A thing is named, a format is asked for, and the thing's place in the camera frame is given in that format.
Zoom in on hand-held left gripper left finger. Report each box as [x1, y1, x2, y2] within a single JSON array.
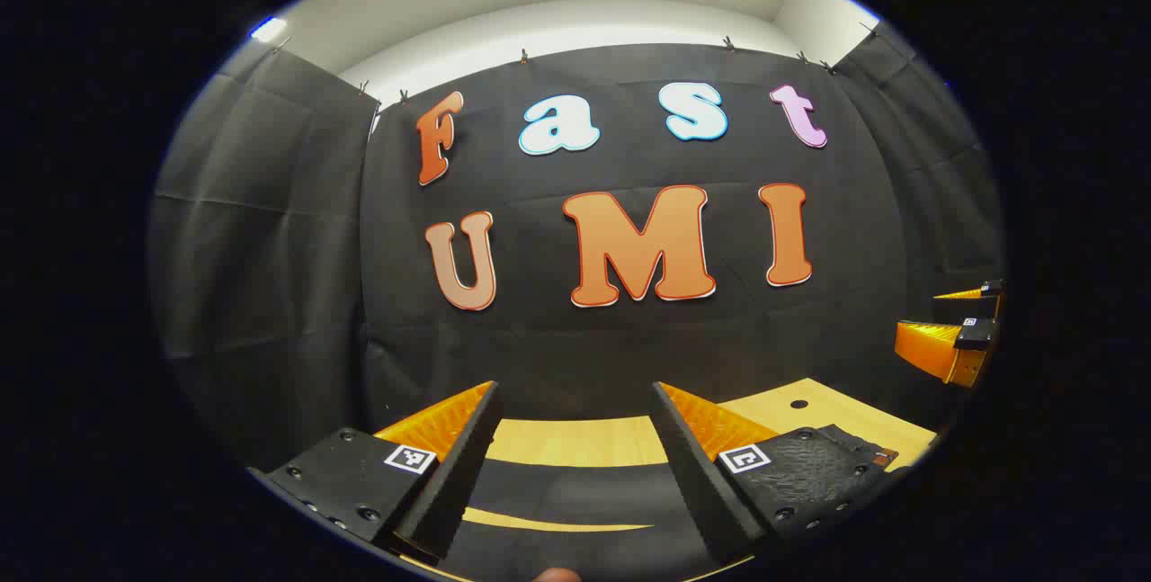
[[250, 380, 504, 563]]

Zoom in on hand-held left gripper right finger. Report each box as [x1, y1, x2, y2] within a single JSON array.
[[649, 381, 891, 565]]

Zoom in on black jeans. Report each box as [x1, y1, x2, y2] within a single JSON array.
[[439, 423, 903, 582]]

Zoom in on black backdrop cloth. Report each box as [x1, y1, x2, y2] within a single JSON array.
[[148, 20, 1006, 475]]

